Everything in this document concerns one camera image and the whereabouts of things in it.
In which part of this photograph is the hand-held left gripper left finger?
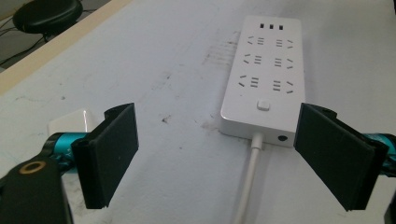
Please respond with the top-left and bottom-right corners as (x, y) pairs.
(43, 103), (140, 210)

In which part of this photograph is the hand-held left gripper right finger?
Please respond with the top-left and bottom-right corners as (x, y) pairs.
(293, 103), (396, 212)

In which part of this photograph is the white power strip cable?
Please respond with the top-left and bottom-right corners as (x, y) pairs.
(233, 132), (265, 224)

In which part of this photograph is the white plug adapter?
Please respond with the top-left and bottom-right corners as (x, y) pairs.
(48, 107), (100, 136)

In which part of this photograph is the black round stool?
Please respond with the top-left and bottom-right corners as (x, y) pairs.
(12, 0), (84, 43)

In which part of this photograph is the white power strip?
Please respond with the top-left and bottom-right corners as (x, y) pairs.
(219, 15), (306, 148)

